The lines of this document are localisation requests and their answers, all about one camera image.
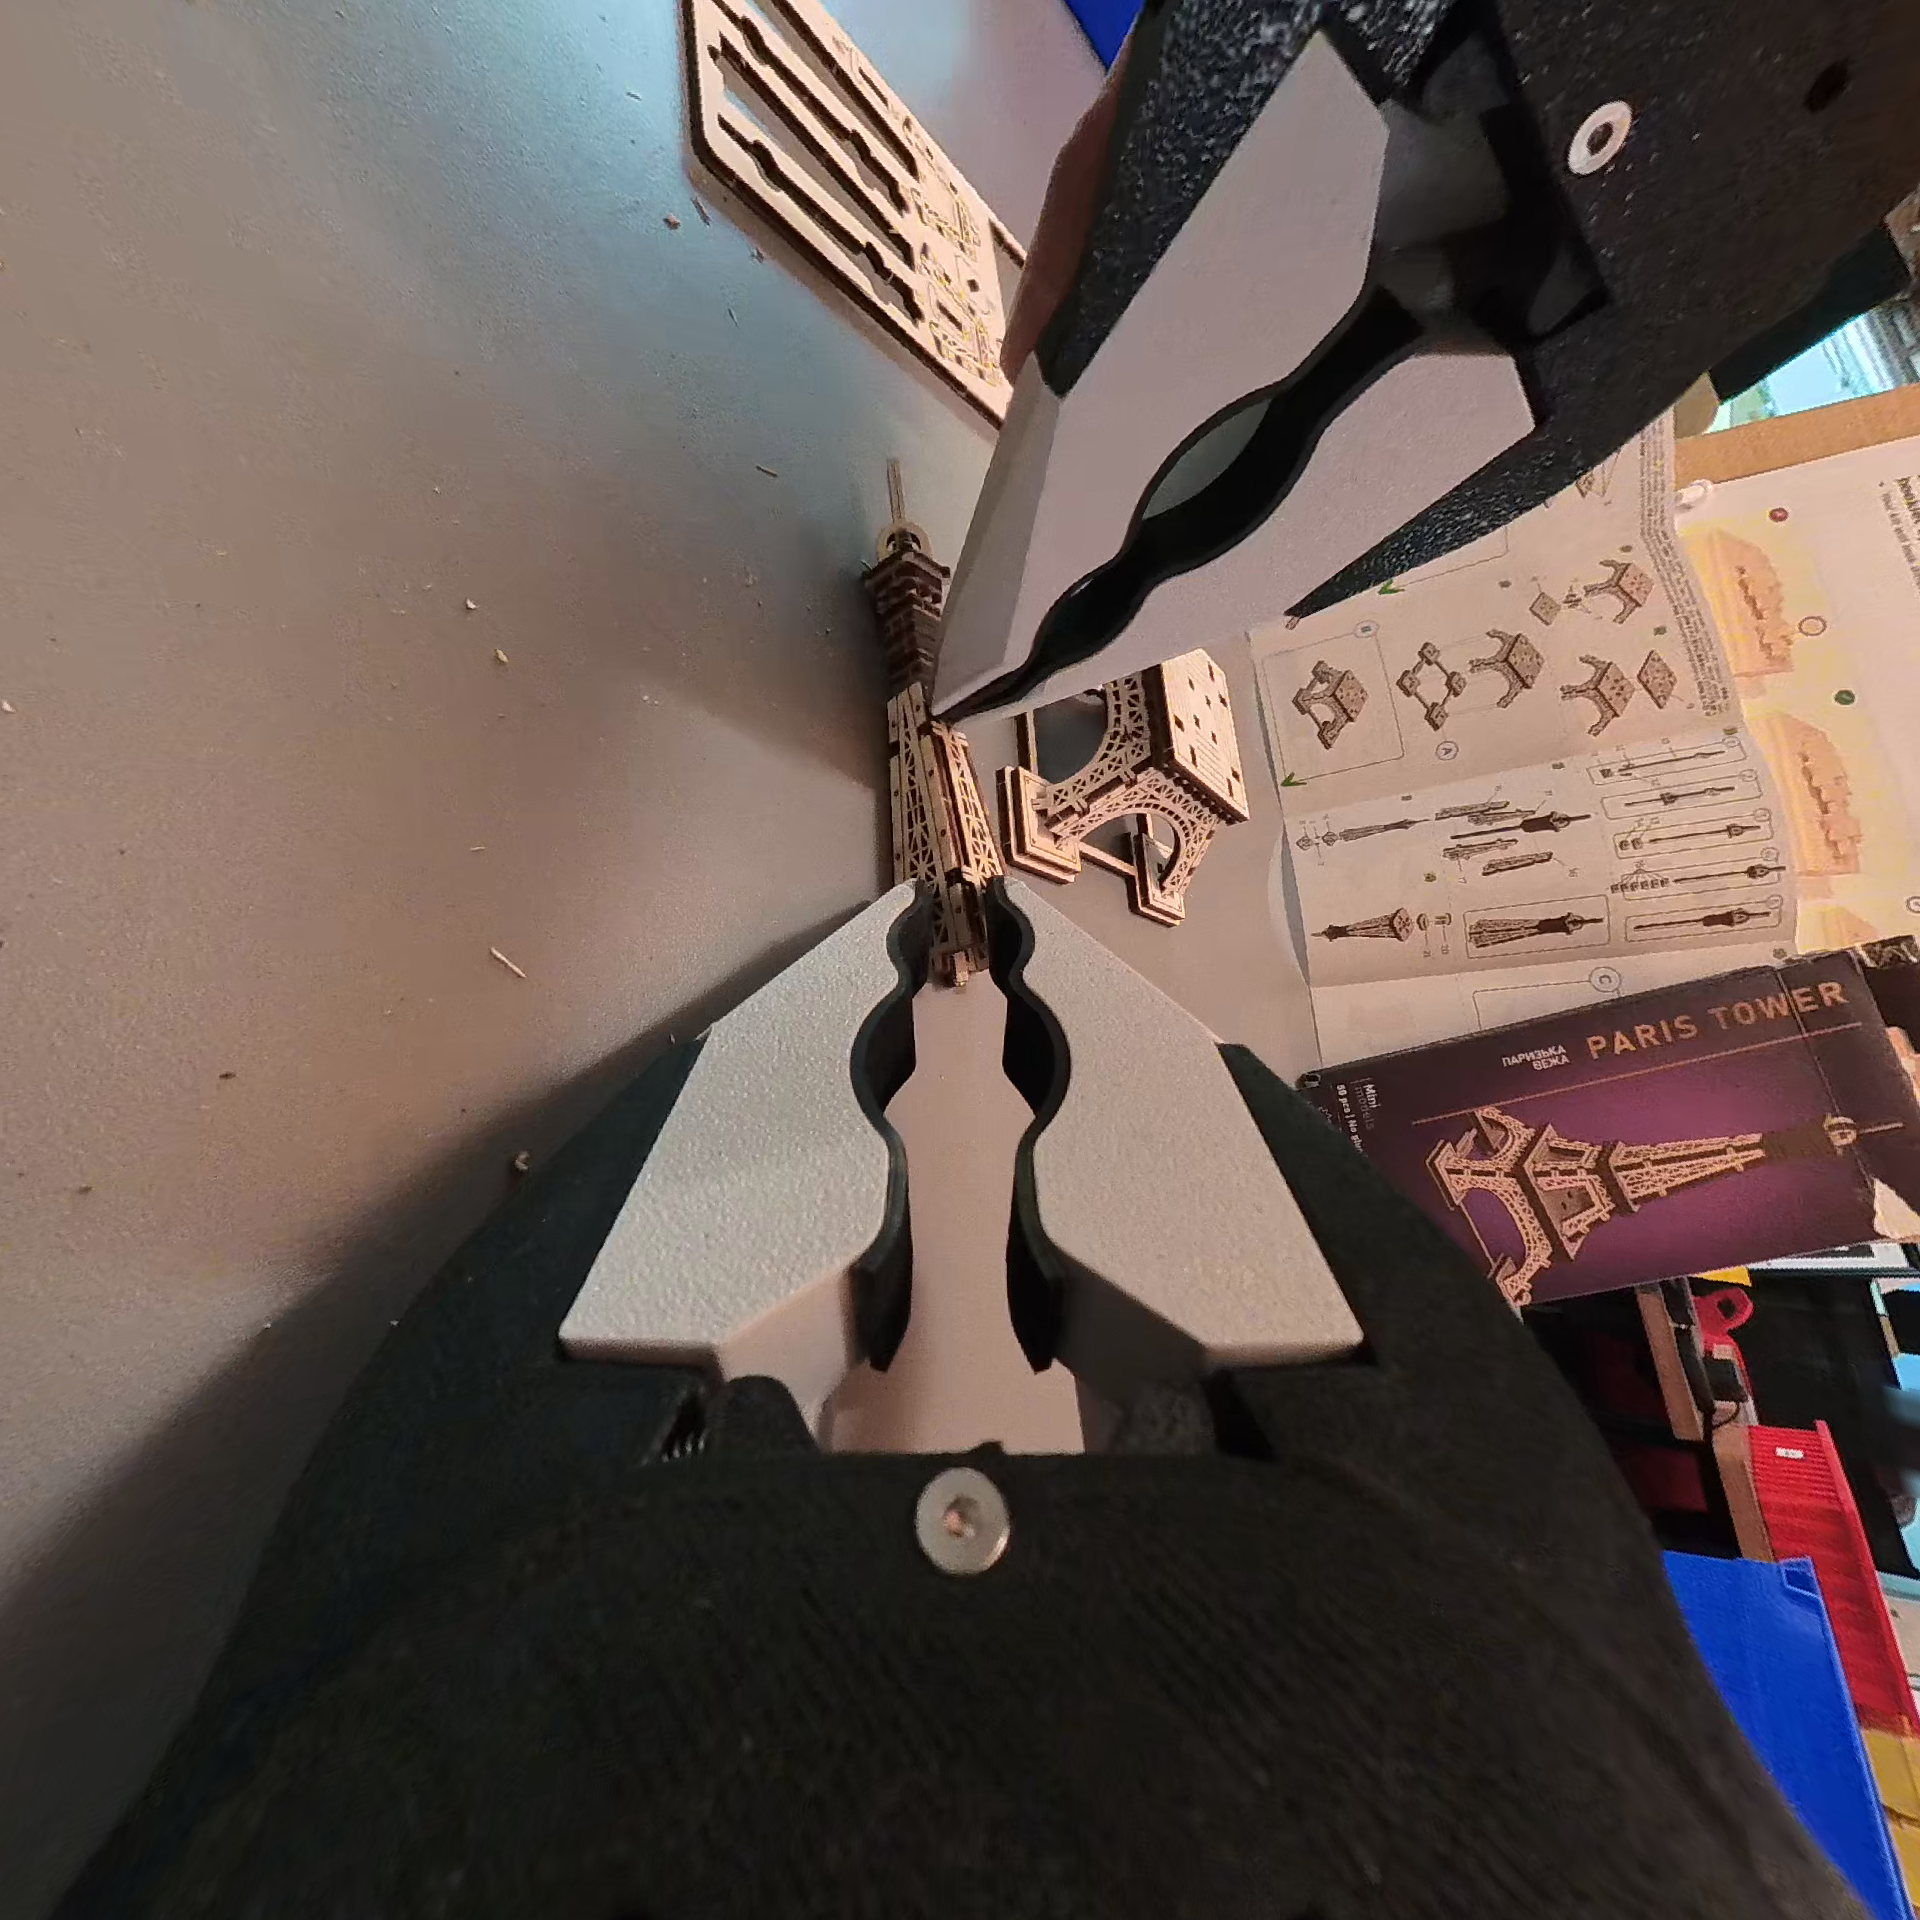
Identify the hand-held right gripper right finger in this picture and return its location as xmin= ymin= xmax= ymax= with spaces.
xmin=987 ymin=880 xmax=1369 ymax=1449

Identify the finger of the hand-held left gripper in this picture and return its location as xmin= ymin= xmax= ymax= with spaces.
xmin=931 ymin=30 xmax=1505 ymax=721
xmin=938 ymin=334 xmax=1542 ymax=725

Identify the red plastic bin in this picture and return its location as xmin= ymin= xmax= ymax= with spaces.
xmin=1744 ymin=1416 xmax=1920 ymax=1734

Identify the wooden tower model spire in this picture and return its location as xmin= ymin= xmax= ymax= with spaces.
xmin=860 ymin=456 xmax=1003 ymax=991

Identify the wooden tower model base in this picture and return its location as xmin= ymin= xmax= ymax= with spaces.
xmin=997 ymin=646 xmax=1256 ymax=927

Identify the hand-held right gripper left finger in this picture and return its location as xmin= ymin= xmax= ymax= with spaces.
xmin=558 ymin=883 xmax=921 ymax=1449

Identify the blue bin with tag label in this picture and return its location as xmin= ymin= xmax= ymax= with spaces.
xmin=1662 ymin=1550 xmax=1920 ymax=1920

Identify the purple tower model box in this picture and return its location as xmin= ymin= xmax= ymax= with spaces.
xmin=1302 ymin=937 xmax=1920 ymax=1309

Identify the printed instruction poster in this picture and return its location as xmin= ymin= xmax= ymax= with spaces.
xmin=1670 ymin=451 xmax=1920 ymax=961

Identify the folded assembly leaflet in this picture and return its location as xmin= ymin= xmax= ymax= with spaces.
xmin=1249 ymin=420 xmax=1801 ymax=1070

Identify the cardboard backing board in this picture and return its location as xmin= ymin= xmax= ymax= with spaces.
xmin=1670 ymin=387 xmax=1920 ymax=484

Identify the yellow plastic bin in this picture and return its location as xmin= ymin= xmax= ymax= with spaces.
xmin=1857 ymin=1721 xmax=1920 ymax=1920

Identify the grey desk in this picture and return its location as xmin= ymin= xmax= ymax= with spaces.
xmin=0 ymin=0 xmax=1322 ymax=1920

